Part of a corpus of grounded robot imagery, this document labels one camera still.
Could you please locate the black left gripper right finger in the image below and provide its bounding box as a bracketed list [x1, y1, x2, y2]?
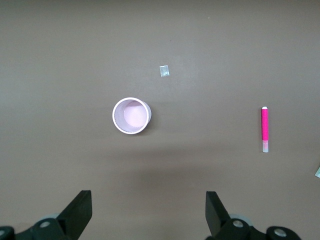
[205, 191, 266, 240]

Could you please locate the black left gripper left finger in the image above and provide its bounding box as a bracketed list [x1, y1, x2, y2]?
[14, 190, 92, 240]

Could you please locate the clear tape piece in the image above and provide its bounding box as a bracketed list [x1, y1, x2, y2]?
[159, 65, 171, 78]

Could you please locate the pink plastic cup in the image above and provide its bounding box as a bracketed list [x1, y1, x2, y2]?
[111, 97, 153, 136]

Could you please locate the pink marker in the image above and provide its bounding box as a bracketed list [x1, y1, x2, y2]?
[260, 106, 270, 153]

